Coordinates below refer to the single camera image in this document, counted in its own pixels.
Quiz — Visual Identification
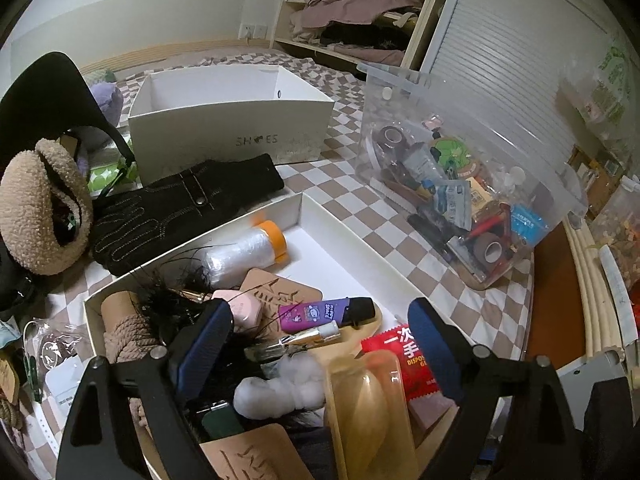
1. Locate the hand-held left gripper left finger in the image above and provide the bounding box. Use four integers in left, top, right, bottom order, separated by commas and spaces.
56, 299, 236, 480

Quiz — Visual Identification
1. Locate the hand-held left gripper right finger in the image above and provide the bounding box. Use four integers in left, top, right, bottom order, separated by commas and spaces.
406, 297, 587, 480

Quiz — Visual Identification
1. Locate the white shoe box lid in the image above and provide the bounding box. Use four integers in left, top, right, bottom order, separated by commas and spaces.
83, 191, 501, 480

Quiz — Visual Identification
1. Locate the red foil packet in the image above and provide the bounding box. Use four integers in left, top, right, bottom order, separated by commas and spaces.
360, 327, 442, 402

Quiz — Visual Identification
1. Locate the pink small case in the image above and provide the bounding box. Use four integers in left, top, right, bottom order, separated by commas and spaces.
211, 287, 264, 334

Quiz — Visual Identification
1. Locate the black feather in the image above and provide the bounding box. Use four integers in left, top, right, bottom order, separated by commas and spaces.
132, 255, 218, 323

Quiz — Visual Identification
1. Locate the white cotton wad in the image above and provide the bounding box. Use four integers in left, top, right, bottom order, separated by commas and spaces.
232, 356, 329, 419

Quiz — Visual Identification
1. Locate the yellow translucent soap box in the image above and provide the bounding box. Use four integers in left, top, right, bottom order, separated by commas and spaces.
322, 350, 419, 480

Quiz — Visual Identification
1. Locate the carved wooden plaque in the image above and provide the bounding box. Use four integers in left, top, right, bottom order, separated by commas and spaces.
200, 423, 313, 480
239, 268, 323, 336

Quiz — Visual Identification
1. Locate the orange capped plastic bottle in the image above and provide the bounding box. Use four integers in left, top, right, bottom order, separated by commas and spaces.
204, 220, 289, 287

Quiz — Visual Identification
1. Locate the small glass bottle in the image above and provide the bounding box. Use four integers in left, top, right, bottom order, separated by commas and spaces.
244, 322, 347, 362

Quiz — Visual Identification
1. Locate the brown tape roll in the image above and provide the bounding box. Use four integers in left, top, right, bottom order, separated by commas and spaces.
469, 232, 512, 267
375, 125, 412, 154

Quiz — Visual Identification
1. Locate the black comb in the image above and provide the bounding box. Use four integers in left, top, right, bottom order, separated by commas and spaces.
406, 212, 457, 264

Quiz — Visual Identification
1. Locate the purple tube black cap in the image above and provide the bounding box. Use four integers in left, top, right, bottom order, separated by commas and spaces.
277, 297, 376, 334

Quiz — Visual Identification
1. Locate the clear zip bag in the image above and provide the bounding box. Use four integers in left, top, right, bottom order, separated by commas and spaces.
22, 319, 90, 413

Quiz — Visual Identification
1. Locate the black stitched glove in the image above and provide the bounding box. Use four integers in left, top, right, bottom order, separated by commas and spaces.
89, 152, 286, 277

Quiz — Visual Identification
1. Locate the blue and white sachet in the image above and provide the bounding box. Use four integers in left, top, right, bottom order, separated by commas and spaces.
431, 180, 472, 232

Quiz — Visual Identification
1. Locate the blue small packet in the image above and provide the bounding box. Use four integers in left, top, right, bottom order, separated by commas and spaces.
510, 203, 544, 247

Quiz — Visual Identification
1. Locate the checkered bedsheet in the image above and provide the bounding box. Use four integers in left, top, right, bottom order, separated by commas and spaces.
0, 50, 537, 480

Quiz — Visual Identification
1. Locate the green clothespin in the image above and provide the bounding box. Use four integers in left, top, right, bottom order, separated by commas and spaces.
21, 354, 44, 404

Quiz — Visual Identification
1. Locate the green dotted packet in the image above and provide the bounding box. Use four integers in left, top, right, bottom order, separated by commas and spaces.
87, 152, 137, 197

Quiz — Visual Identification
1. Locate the green frog coaster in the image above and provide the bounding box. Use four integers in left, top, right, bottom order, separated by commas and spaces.
429, 135, 474, 172

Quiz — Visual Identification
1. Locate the white shoe box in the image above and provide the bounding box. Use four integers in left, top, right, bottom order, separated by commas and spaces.
127, 64, 336, 187

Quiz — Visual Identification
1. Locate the clear plastic storage bin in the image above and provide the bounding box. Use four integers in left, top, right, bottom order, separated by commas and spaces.
357, 61, 590, 292

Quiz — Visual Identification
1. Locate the purple plush toy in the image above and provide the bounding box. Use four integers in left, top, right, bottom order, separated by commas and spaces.
82, 80, 124, 128

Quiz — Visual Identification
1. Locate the white slatted door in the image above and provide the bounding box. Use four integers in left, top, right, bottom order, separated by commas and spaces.
419, 0, 616, 196

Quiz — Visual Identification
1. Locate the pile of clothes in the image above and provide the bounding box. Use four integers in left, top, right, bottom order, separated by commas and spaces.
289, 0, 426, 63

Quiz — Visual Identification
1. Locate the open wardrobe shelf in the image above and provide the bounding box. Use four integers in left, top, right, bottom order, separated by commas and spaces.
272, 0, 461, 68

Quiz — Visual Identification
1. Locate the beige rope bundle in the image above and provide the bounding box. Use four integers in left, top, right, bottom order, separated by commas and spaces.
101, 290, 168, 367

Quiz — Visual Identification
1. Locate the white tube rail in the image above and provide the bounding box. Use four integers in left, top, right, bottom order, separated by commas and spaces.
564, 219, 632, 363

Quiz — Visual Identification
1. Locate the knotted brown rope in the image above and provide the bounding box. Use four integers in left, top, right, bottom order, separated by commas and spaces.
0, 390, 24, 432

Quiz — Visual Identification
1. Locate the green wall poster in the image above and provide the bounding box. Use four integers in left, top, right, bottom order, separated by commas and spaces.
594, 39, 634, 107

